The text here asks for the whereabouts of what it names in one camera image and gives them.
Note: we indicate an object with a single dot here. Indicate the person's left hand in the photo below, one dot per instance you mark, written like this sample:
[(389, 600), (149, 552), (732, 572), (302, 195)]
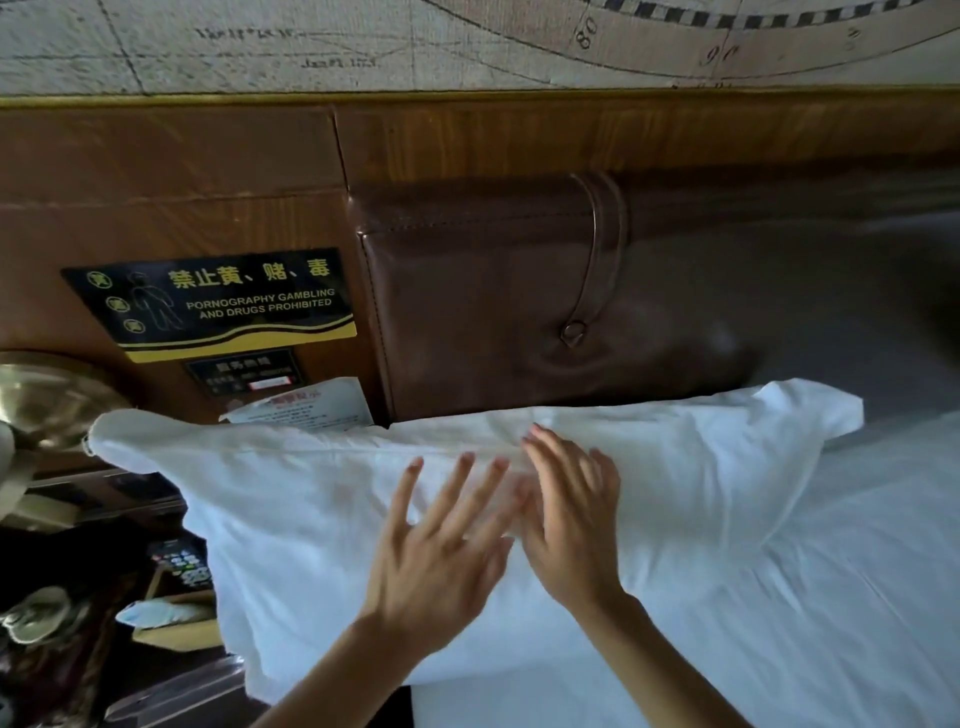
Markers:
[(427, 577)]

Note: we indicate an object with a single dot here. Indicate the person's right hand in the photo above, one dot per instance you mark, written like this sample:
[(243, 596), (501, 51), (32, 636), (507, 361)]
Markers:
[(577, 540)]

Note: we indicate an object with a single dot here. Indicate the white pillow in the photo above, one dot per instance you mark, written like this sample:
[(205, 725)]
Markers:
[(675, 487)]

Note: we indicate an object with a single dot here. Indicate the white bed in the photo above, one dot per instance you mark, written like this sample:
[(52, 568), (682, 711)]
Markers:
[(825, 600)]

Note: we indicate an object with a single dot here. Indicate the white paper card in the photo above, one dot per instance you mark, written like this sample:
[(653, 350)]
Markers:
[(300, 409)]

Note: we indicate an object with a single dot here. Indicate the black remote control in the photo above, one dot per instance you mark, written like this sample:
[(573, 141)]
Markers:
[(180, 562)]

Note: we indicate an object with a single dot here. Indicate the wooden tissue box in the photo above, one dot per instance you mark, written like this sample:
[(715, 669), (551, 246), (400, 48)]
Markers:
[(180, 636)]

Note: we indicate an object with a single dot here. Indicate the brown leather headboard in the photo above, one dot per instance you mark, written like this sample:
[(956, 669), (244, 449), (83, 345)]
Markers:
[(465, 300)]

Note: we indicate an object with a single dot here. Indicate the white tissue packet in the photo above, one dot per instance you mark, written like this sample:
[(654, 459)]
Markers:
[(161, 613)]

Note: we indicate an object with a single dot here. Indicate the clear acrylic holder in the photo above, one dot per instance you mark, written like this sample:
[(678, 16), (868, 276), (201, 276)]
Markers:
[(180, 690)]

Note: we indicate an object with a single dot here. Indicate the small black plaque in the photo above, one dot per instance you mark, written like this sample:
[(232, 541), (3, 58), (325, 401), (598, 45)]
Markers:
[(240, 371)]

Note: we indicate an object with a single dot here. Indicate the black yellow warning sign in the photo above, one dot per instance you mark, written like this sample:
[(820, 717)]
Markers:
[(225, 300)]

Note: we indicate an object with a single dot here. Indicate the small grey cup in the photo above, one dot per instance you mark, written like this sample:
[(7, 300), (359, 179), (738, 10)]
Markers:
[(34, 619)]

